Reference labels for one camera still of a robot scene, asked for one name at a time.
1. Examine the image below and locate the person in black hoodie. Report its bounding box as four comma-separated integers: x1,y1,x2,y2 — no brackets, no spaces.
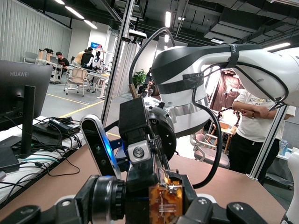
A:
80,47,95,71

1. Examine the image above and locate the person in white shirt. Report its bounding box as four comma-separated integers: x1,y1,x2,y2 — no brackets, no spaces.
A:
228,88,297,186

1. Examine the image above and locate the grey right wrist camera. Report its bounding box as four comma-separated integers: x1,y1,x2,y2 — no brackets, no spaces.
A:
80,114,122,181

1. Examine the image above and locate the teal cable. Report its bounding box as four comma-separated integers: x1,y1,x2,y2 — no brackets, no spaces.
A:
17,156,60,164

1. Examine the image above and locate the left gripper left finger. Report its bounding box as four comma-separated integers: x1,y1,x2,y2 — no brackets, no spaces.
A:
0,174,100,224

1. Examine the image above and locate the camera on frame post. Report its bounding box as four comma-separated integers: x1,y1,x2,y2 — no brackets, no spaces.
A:
121,28,148,45

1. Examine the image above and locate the black Huawei monitor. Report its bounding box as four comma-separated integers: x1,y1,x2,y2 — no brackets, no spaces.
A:
0,59,54,133

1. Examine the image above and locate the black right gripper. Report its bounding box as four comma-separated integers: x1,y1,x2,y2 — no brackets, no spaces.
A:
118,96,177,199

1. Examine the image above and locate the black power adapter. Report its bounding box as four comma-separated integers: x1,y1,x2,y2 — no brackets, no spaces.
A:
47,118,81,134

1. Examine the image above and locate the black monitor stand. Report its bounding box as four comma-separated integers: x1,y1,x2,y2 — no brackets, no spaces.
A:
20,84,36,155

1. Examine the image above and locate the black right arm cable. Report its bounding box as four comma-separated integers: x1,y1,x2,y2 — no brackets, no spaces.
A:
128,27,222,189

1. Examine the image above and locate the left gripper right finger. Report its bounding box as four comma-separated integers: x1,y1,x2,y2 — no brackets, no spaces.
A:
183,174,270,224

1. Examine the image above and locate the green potted plant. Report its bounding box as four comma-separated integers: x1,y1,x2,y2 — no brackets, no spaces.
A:
131,68,148,91

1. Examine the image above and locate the small blue box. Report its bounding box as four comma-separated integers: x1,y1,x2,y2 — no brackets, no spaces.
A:
278,139,293,157

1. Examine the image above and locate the aluminium frame post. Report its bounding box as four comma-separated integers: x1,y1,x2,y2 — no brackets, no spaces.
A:
100,0,137,128
246,102,289,182

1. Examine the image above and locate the seated person in black shirt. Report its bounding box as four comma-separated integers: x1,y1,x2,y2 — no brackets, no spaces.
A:
54,51,71,80

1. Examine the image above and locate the white mesh office chair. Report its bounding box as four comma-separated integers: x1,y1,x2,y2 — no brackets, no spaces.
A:
63,67,88,98

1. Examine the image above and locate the thin black looped cable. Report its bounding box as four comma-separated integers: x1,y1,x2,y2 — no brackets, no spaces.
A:
46,149,81,177

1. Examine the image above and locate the grey office chair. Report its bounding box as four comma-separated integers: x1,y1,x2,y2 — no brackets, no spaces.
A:
189,132,231,169

